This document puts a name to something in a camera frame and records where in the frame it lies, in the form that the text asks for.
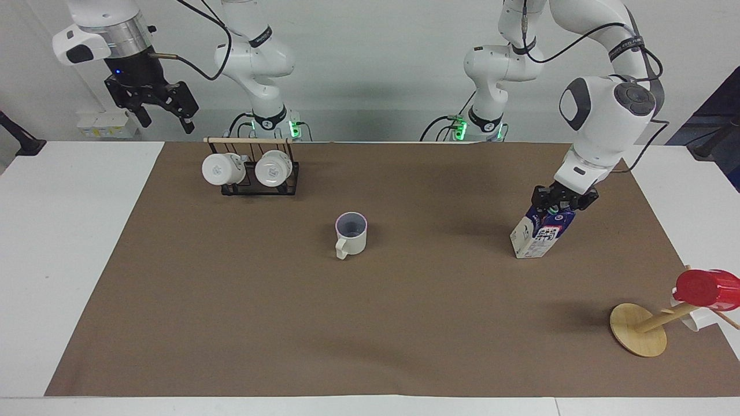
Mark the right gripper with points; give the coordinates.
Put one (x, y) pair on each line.
(136, 69)

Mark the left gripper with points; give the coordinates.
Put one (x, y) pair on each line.
(562, 197)

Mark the blue and white milk carton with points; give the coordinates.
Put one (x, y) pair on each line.
(537, 240)

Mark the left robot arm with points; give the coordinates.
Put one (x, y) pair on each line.
(607, 115)

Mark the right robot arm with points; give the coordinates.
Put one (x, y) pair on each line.
(260, 55)

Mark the red cup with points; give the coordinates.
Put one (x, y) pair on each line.
(708, 289)

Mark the small white cup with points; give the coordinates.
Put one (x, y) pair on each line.
(696, 319)

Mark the black stand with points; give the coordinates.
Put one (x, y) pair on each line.
(714, 141)
(23, 141)

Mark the wooden mug tree stand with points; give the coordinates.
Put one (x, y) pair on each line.
(636, 332)

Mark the white mug with pink rim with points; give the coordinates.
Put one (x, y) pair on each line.
(352, 240)

